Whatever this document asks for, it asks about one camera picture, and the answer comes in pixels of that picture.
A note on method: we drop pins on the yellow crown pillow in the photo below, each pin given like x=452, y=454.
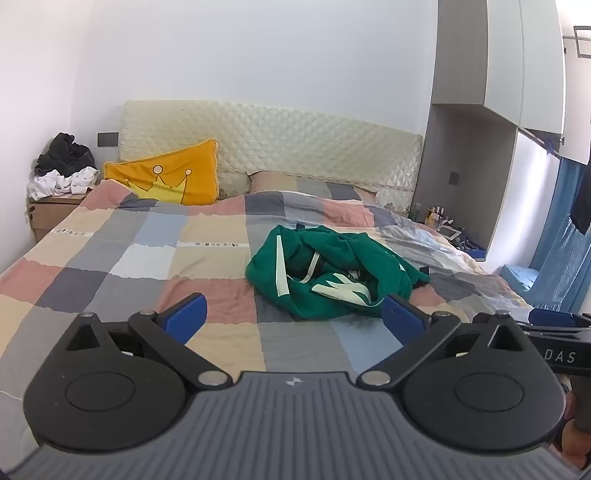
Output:
x=198, y=157

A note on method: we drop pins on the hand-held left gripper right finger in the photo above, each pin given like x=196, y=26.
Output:
x=401, y=321

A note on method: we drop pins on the dark hanging garment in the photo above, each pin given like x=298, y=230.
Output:
x=582, y=207

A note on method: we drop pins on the checkered patchwork blanket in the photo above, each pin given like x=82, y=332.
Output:
x=138, y=258

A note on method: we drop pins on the cream quilted headboard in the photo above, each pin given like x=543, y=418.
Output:
x=300, y=138

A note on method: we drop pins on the blue curtain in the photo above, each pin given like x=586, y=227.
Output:
x=558, y=258

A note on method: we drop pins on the patchwork pillow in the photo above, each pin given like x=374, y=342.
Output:
x=300, y=182

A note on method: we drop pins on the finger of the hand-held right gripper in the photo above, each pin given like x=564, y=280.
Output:
x=549, y=317

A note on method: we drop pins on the green hoodie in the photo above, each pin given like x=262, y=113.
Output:
x=332, y=249

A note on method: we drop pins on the small white device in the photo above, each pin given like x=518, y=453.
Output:
x=450, y=231

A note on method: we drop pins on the dark cabinet switch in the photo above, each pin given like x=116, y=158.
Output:
x=455, y=178

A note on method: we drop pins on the person's right hand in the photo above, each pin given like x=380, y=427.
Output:
x=575, y=443

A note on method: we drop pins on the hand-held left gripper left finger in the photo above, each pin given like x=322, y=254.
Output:
x=187, y=316

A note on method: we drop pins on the grey wall cabinet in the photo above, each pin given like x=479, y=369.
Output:
x=461, y=138

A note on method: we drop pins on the wooden nightstand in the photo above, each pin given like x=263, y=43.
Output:
x=51, y=217

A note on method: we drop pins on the floral pillow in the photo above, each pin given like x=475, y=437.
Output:
x=231, y=184

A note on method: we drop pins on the dark wall socket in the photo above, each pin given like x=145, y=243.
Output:
x=108, y=140

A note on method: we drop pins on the blue cushion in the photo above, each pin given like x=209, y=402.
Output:
x=519, y=277

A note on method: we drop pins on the black clothes pile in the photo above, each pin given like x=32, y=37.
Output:
x=64, y=152

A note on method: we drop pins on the cluster of small bottles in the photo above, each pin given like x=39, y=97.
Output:
x=429, y=216

